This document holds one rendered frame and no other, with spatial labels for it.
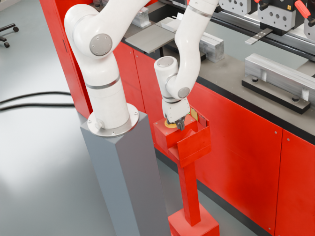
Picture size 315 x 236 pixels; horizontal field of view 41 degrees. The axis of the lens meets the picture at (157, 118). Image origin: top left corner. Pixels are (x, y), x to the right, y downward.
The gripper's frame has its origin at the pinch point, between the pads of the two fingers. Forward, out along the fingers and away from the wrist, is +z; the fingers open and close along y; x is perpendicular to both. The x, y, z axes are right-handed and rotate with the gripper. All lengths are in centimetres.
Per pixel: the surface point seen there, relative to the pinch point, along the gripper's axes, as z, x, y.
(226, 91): -0.1, -2.8, -25.9
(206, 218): 73, -2, -2
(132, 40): -15, -48, -8
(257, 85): -3.0, 6.2, -35.3
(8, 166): 78, -126, 77
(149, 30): -14, -51, -19
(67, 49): 21, -131, 6
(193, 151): 12.5, 4.8, -0.9
